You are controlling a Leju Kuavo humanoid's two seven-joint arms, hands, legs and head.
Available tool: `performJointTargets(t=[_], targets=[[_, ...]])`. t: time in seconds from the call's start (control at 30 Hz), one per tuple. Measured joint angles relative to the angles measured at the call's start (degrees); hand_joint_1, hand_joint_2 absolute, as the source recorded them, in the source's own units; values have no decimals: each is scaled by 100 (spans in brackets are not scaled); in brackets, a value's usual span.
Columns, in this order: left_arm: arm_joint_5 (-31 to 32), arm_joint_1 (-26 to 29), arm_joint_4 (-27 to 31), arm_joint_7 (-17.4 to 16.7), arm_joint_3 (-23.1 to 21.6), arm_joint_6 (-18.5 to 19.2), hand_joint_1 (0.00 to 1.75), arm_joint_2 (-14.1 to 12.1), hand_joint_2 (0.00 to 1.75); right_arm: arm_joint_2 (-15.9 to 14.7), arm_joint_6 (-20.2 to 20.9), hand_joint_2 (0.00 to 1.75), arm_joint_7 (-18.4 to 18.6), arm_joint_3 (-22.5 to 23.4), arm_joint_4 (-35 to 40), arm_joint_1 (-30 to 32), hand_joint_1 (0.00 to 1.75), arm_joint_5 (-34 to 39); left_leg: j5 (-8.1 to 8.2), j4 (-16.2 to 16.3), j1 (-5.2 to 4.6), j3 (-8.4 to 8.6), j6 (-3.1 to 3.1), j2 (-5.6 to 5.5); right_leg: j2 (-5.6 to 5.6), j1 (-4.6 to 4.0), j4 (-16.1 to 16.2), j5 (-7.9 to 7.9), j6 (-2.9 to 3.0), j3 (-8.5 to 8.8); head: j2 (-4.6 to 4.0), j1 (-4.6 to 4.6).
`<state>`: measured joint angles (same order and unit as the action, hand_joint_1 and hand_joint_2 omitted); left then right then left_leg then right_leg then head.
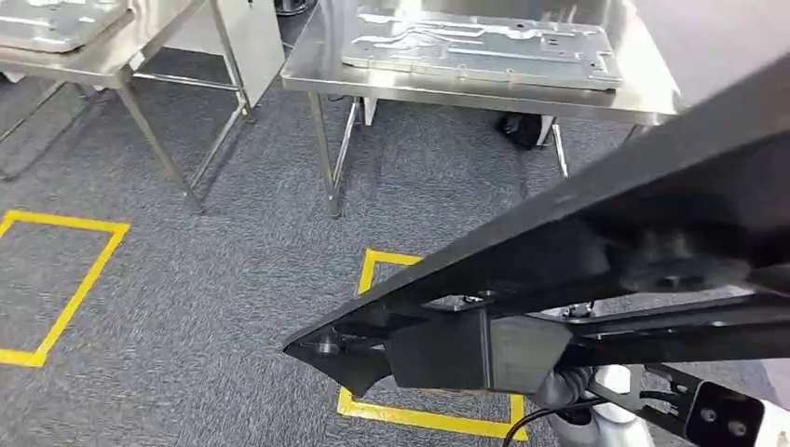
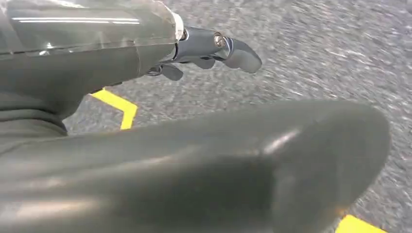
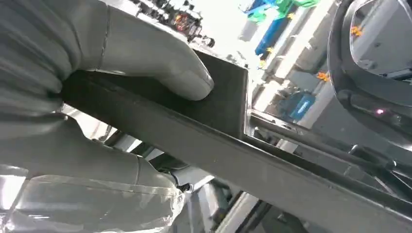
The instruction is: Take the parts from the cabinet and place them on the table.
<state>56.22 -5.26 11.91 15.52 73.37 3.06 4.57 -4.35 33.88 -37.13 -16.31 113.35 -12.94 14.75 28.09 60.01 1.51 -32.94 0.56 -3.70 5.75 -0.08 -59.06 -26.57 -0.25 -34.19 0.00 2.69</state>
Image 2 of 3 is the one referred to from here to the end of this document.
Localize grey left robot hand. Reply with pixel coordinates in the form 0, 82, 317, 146
0, 0, 391, 233

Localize yellow floor tape outline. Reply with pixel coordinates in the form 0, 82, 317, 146
334, 214, 389, 233
91, 88, 138, 131

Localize left robot arm sleeve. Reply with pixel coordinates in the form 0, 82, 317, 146
0, 95, 69, 152

